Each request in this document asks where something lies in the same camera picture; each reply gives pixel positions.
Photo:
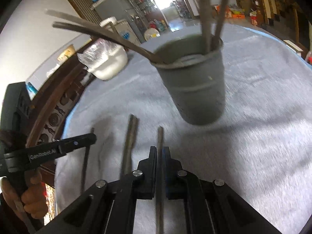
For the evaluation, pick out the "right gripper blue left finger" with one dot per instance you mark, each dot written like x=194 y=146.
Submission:
x=145 y=184

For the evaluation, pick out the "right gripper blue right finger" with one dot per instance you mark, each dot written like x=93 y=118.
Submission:
x=174 y=184

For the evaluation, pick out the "dark metal utensil holder cup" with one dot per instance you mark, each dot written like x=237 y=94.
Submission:
x=194 y=80

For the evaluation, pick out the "dark chopstick crossing diagonal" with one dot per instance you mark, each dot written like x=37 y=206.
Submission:
x=205 y=12

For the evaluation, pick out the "person left hand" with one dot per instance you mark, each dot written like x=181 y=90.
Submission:
x=33 y=198

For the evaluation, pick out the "grey felt table cloth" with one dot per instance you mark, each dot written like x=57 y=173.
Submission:
x=261 y=146

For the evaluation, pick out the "white bowl with plastic bag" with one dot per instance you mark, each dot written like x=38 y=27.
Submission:
x=104 y=59

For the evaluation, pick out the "small white fan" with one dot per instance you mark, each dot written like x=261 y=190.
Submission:
x=151 y=33

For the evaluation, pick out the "white chest freezer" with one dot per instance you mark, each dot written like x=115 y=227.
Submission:
x=121 y=27

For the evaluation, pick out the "grey refrigerator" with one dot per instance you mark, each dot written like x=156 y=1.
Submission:
x=126 y=10

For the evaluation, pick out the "orange cardboard box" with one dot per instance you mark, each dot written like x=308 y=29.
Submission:
x=234 y=12

